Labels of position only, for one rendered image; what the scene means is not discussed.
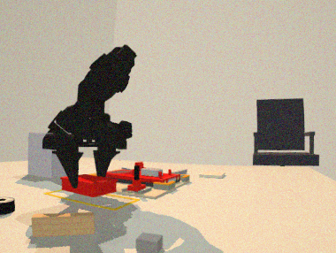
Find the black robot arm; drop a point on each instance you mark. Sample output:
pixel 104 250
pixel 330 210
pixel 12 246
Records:
pixel 108 75

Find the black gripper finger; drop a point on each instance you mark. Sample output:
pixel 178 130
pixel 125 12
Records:
pixel 70 162
pixel 102 161

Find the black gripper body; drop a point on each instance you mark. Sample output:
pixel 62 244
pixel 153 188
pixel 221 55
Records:
pixel 72 142

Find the tan rectangular block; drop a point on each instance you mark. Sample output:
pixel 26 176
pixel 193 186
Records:
pixel 63 224

